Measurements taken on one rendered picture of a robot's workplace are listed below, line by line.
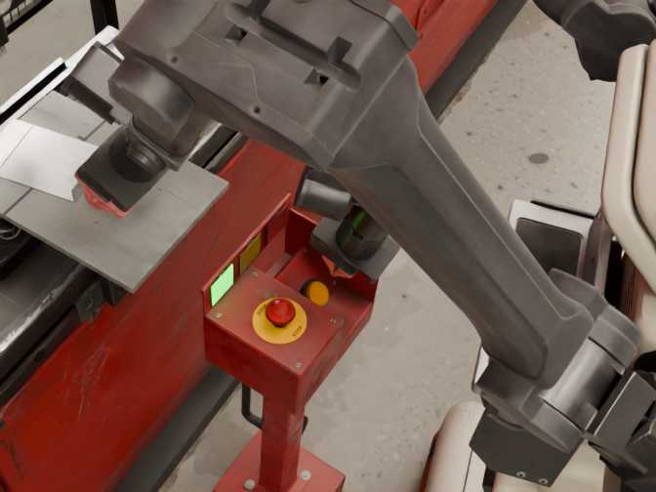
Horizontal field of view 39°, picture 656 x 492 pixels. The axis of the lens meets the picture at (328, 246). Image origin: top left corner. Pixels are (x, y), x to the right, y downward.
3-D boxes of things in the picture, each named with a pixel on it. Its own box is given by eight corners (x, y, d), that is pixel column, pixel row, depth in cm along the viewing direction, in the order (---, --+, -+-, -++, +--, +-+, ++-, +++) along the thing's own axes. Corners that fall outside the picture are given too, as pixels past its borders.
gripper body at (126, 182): (75, 172, 94) (97, 145, 88) (137, 111, 99) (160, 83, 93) (123, 216, 95) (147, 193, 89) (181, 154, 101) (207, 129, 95)
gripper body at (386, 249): (335, 206, 121) (351, 178, 115) (396, 253, 120) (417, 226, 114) (307, 238, 118) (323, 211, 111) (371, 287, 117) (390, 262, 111)
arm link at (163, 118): (192, 137, 43) (326, -43, 44) (90, 61, 42) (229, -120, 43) (163, 191, 85) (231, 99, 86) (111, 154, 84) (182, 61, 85)
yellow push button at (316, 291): (311, 314, 133) (319, 312, 131) (295, 296, 132) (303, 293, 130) (326, 297, 135) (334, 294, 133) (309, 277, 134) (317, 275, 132)
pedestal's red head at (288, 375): (296, 418, 127) (303, 353, 113) (204, 358, 132) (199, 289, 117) (371, 318, 138) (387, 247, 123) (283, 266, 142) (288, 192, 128)
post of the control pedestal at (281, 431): (281, 500, 176) (294, 360, 133) (258, 484, 177) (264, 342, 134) (297, 477, 179) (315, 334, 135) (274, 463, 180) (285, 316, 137)
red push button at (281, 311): (283, 341, 121) (284, 327, 118) (258, 326, 122) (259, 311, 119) (300, 320, 123) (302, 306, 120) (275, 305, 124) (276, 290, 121)
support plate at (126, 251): (133, 294, 98) (132, 289, 97) (-53, 186, 105) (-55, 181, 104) (229, 187, 108) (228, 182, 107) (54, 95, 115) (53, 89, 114)
